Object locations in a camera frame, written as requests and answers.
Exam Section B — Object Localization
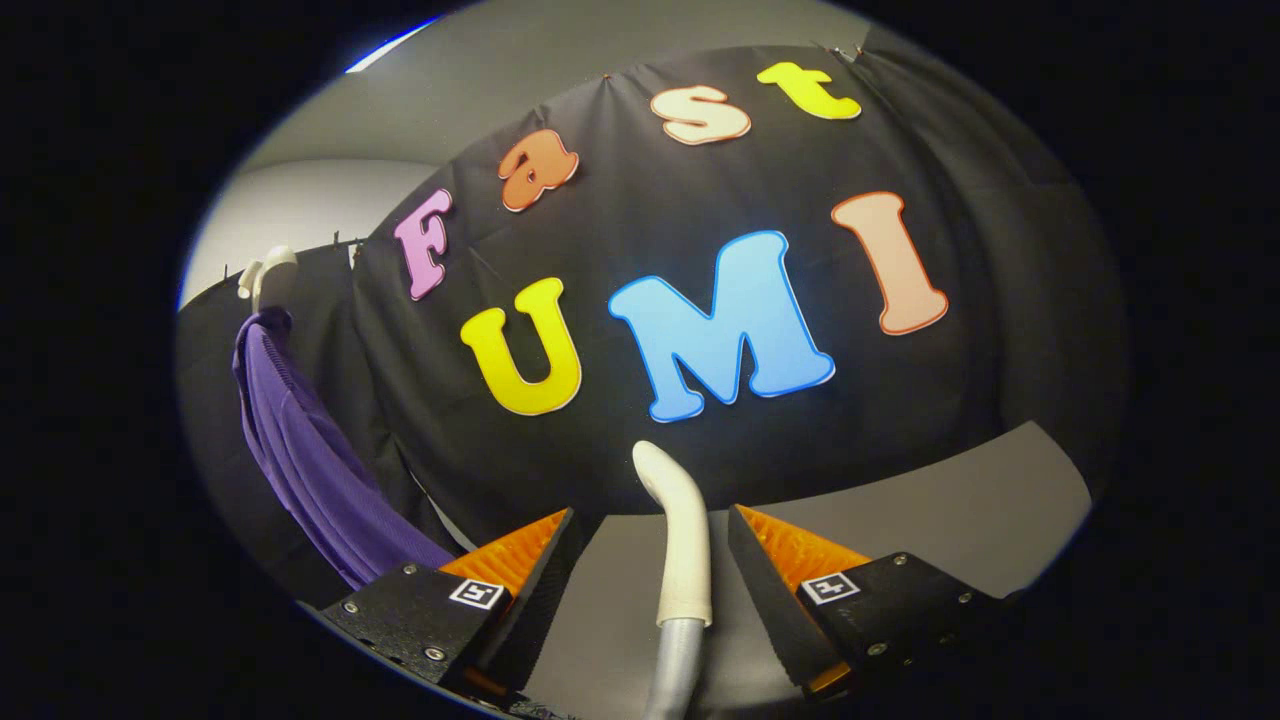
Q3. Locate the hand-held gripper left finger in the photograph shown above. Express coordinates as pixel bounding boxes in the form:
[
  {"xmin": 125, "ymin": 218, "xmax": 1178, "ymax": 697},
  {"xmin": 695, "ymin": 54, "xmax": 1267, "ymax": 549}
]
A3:
[{"xmin": 318, "ymin": 507, "xmax": 578, "ymax": 701}]

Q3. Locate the grey cabinet with dark top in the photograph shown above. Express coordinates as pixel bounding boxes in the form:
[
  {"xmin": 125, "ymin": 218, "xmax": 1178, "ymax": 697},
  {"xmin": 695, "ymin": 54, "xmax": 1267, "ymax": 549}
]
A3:
[{"xmin": 520, "ymin": 420, "xmax": 1093, "ymax": 716}]

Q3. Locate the white garment steamer head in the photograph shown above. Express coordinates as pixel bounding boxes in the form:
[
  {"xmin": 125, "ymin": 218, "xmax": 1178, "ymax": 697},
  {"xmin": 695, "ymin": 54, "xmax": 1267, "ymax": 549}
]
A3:
[{"xmin": 632, "ymin": 440, "xmax": 713, "ymax": 629}]

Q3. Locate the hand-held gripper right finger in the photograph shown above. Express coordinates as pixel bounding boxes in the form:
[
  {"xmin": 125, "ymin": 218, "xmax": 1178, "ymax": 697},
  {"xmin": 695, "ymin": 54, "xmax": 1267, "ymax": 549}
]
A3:
[{"xmin": 727, "ymin": 503, "xmax": 1006, "ymax": 698}]

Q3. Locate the ceiling light panel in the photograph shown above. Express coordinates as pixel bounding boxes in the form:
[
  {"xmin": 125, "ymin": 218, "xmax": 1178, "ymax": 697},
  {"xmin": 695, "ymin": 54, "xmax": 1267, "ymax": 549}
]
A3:
[{"xmin": 345, "ymin": 15, "xmax": 441, "ymax": 73}]

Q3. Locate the cream plastic hanger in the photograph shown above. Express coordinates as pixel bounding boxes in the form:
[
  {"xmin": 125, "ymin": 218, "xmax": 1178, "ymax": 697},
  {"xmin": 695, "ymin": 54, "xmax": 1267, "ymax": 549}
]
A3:
[{"xmin": 237, "ymin": 245, "xmax": 299, "ymax": 313}]

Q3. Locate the purple corduroy jacket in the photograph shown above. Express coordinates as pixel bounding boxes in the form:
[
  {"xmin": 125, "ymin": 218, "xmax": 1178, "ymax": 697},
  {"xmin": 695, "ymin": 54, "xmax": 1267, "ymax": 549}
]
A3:
[{"xmin": 232, "ymin": 308, "xmax": 456, "ymax": 591}]

